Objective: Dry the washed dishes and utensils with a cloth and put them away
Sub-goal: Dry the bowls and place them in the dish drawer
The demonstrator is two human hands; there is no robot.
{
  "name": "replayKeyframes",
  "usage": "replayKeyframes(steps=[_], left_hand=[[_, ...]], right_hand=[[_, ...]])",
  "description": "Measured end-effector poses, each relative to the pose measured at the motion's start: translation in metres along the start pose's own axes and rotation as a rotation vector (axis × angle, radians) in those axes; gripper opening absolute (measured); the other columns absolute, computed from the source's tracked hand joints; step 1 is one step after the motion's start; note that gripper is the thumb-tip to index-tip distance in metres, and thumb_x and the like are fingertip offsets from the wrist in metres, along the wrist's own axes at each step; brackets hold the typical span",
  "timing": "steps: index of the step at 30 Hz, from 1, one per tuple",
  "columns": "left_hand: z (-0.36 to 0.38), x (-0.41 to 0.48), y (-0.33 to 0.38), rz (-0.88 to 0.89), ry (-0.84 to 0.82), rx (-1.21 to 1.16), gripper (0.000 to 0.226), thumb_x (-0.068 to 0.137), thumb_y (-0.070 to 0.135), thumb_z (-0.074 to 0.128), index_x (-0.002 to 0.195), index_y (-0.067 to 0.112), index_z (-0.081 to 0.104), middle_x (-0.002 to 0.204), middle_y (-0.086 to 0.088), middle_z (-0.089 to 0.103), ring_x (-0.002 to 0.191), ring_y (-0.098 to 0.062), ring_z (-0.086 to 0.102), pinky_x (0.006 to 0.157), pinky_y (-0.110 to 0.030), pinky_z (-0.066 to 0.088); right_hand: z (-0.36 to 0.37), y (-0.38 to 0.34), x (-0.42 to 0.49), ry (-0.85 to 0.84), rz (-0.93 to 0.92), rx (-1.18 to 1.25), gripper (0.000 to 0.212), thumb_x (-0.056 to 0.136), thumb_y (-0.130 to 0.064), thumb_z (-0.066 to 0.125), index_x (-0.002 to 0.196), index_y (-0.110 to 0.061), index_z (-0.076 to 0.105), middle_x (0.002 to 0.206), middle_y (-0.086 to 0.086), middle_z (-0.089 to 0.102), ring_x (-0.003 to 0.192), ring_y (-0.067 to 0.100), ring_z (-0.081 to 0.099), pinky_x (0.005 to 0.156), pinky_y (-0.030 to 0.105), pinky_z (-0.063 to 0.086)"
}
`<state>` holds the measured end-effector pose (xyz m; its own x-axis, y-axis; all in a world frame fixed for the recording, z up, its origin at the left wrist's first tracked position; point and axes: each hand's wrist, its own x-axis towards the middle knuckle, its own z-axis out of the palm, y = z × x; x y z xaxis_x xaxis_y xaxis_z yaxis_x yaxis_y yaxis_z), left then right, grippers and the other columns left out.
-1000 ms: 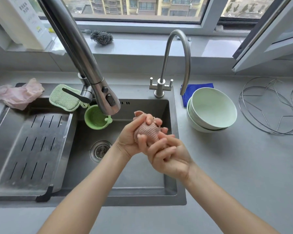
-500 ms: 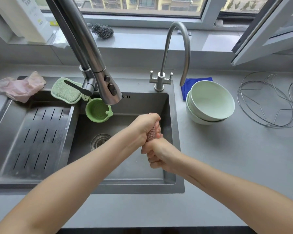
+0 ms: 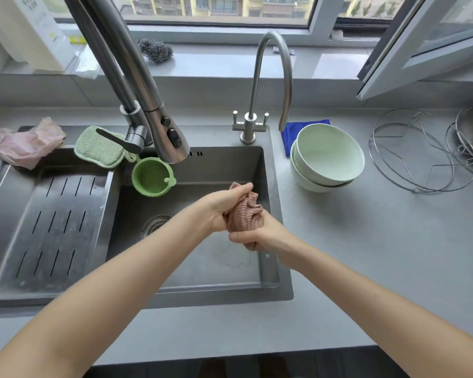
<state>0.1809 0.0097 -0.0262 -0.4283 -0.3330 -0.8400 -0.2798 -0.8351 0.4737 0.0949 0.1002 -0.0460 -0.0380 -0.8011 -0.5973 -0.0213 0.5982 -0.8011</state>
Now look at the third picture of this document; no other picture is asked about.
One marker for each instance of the person's right hand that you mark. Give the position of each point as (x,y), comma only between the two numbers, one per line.
(272,240)

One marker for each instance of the person's left hand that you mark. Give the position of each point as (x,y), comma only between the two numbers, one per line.
(220,210)

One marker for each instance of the pink dish cloth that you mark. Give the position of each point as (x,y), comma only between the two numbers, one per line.
(240,218)

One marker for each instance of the pale green bowl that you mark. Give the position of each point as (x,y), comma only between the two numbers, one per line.
(327,153)
(299,181)

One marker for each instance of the person's right forearm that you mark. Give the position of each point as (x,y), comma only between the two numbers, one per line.
(378,307)

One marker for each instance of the person's left forearm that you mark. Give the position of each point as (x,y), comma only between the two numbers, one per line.
(102,299)

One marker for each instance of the dark pull-down kitchen faucet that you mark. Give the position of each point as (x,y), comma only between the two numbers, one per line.
(142,82)

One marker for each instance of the stainless steel sink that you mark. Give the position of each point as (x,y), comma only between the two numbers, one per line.
(220,263)

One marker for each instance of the sink drain strainer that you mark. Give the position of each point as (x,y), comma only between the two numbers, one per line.
(153,226)

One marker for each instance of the green silicone cup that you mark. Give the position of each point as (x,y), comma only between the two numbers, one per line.
(149,177)

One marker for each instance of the blue cloth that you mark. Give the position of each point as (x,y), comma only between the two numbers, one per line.
(289,133)

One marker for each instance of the small steel drinking faucet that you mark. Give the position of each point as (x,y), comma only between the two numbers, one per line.
(254,94)

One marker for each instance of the green sponge pad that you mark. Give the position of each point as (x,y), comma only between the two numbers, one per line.
(94,149)

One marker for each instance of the small grey sachet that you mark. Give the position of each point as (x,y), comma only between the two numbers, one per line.
(289,53)

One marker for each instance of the steel wool scrubber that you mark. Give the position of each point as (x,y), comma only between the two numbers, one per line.
(155,50)

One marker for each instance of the white plastic packet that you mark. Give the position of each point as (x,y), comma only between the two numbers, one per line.
(82,62)

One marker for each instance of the open grey window sash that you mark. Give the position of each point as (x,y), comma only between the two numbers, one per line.
(386,70)

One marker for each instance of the yellow apartment building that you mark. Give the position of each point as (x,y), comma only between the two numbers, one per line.
(220,5)

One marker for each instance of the pink rubber glove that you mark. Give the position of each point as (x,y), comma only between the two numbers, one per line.
(23,147)

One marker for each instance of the steel slotted drain tray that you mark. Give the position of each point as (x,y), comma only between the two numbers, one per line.
(8,240)

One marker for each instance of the white pump soap dispenser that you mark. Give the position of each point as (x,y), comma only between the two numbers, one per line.
(27,31)

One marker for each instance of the grey window frame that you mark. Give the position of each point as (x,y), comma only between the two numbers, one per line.
(323,19)

